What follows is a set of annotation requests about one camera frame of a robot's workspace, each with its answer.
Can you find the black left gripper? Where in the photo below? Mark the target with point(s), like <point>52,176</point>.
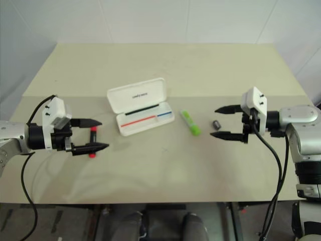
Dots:
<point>59,140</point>

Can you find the black pen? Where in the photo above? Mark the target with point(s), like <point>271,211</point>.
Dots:
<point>143,109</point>

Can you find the dark rounded shape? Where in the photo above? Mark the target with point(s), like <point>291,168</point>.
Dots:
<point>195,227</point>

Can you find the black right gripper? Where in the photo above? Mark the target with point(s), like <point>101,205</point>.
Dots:
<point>249,128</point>

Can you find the white robot body shell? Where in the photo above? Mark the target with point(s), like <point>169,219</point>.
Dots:
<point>308,221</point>

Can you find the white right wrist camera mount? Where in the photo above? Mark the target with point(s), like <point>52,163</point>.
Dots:
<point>255,99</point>

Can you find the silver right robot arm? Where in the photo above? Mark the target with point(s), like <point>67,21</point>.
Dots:
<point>299,118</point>

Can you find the red and black marker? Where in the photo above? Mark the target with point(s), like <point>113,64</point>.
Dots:
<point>93,134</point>

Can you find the white open pencil case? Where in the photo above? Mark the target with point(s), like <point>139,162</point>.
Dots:
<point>136,96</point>

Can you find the metal table frame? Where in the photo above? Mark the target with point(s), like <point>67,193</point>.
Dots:
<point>229,221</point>

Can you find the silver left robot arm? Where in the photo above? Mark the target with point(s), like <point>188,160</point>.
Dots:
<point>12,136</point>

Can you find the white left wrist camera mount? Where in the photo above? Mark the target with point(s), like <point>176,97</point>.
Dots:
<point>56,106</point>

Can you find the green highlighter pen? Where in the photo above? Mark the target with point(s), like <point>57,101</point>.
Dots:
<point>191,123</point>

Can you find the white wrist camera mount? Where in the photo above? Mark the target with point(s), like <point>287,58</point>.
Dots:
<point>56,106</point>
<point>255,99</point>

